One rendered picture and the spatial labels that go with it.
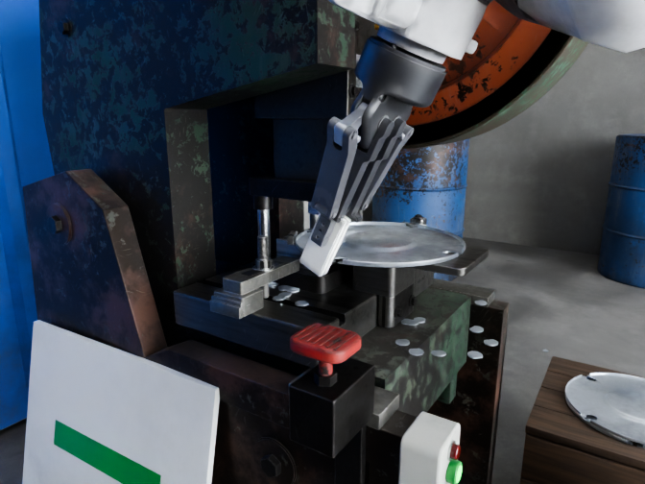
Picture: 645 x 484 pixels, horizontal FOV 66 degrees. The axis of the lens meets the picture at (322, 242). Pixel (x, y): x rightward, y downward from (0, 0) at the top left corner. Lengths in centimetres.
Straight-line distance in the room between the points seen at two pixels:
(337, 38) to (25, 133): 128
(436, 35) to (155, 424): 74
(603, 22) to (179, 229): 70
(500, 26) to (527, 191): 306
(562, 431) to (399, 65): 95
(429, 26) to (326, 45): 29
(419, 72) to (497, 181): 378
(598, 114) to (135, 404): 364
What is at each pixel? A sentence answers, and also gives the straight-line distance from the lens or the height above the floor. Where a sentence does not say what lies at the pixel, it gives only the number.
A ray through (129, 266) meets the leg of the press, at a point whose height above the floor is 74.
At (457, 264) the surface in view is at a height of 78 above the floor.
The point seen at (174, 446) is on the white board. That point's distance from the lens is 91.
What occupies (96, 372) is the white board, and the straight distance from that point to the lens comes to 103.
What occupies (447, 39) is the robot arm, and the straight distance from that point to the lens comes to 43.
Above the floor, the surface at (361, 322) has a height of 67.
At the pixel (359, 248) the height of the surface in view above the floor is 78.
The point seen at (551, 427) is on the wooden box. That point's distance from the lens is 123.
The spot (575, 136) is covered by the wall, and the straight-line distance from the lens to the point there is 408.
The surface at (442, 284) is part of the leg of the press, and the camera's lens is 110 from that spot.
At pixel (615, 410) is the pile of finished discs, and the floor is 36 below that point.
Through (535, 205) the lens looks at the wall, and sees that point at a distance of 417.
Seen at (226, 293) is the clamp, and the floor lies 74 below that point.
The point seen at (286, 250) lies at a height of 76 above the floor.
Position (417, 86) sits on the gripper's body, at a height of 102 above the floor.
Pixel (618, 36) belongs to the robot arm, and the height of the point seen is 105.
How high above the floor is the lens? 99
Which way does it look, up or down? 14 degrees down
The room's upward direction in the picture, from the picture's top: straight up
